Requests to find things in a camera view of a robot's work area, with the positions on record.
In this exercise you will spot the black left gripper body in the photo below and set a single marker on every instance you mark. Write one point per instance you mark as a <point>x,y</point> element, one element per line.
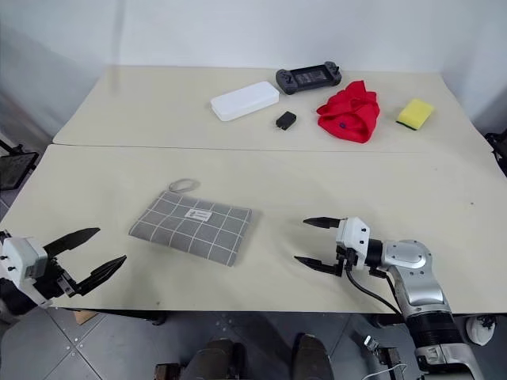
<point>53,279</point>

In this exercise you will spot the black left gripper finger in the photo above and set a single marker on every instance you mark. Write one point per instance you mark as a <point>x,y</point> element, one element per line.
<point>99,273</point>
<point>71,239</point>

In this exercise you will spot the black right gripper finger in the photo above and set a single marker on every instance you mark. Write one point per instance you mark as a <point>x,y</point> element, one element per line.
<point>322,222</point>
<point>319,265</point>

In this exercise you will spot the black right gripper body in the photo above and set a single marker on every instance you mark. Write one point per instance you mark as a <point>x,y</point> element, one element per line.
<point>348,259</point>

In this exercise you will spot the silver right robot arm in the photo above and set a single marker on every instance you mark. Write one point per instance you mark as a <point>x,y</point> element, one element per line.
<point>414,259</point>

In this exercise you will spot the grey checked pouch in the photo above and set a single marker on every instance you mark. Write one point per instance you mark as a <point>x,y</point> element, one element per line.
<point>190,227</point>

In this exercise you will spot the small wooden block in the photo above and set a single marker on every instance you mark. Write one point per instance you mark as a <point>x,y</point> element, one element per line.
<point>85,316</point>

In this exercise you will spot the black table foot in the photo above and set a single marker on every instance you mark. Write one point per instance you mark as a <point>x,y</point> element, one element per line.
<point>158,318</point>

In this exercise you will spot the black framed stand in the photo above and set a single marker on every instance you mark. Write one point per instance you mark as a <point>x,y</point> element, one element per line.
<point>14,168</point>

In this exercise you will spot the small black charger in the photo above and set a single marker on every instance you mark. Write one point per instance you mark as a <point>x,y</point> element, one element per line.
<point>286,120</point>

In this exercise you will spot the red cloth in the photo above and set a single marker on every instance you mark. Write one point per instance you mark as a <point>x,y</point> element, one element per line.
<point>350,116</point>

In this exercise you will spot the dark rounded shape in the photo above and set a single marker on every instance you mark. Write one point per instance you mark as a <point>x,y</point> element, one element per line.
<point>216,360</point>

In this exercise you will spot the yellow sponge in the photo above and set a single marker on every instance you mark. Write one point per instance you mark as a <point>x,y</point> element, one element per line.
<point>415,112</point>

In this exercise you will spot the white plastic box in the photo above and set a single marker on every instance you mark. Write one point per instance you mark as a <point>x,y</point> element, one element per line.
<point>245,101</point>

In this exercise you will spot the black handheld game controller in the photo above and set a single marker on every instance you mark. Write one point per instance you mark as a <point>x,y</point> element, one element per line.
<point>308,77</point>

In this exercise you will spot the white round device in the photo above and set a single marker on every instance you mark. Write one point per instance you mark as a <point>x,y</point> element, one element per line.
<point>480,329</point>

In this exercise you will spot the dark tripod equipment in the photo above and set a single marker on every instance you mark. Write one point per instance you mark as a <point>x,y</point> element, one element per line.
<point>500,152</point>

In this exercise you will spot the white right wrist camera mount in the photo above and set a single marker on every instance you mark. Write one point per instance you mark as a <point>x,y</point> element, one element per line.
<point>354,235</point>

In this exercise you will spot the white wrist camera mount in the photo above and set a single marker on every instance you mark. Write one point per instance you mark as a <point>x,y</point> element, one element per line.
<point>354,235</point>
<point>21,257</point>

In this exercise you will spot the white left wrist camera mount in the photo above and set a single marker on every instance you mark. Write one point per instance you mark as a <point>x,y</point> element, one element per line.
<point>21,257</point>

